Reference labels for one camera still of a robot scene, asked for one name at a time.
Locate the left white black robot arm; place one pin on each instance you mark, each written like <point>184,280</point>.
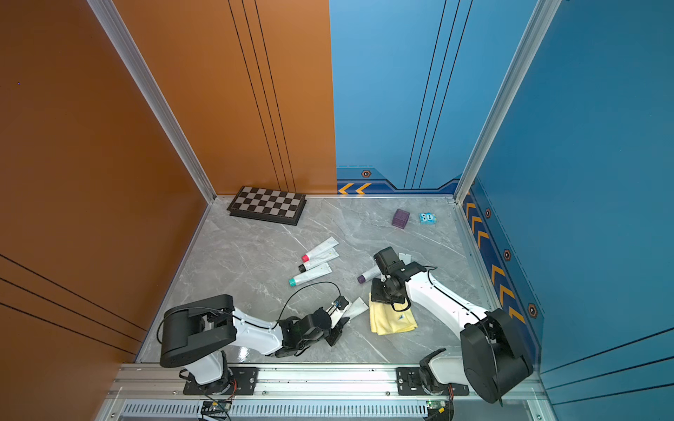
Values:
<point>193,336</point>

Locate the left green circuit board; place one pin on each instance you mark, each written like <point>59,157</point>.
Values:
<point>215,409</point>

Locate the right green circuit board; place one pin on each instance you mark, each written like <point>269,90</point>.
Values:
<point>440,410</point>

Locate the purple cube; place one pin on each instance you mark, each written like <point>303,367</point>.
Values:
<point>400,218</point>

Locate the black white chessboard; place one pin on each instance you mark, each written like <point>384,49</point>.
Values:
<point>268,205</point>

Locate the black cap toothpaste tube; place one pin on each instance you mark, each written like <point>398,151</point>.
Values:
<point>327,256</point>

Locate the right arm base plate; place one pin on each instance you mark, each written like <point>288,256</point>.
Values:
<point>417,381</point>

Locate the green cap toothpaste tube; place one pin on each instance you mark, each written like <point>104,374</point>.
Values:
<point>310,275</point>

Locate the green circuit board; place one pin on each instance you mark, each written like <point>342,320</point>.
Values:
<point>440,410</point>
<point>215,409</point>

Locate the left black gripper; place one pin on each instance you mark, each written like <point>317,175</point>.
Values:
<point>336,334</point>

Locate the dark blue cap tube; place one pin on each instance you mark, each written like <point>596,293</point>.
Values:
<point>406,258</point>

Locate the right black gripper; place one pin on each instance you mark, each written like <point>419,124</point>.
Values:
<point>376,296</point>

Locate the aluminium front rail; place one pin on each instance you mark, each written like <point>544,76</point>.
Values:
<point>302,381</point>

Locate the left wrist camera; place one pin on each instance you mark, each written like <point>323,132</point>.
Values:
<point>338,307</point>

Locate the purple cap toothpaste tube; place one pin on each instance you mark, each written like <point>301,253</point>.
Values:
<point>355,309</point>

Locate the yellow microfibre cloth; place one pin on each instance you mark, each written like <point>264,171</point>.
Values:
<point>384,320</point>

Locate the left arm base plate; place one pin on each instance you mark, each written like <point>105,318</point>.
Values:
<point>237,381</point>

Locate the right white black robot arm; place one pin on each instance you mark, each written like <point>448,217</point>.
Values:
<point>494,358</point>

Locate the pink cap toothpaste tube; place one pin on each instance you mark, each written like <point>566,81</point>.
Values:
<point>323,247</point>

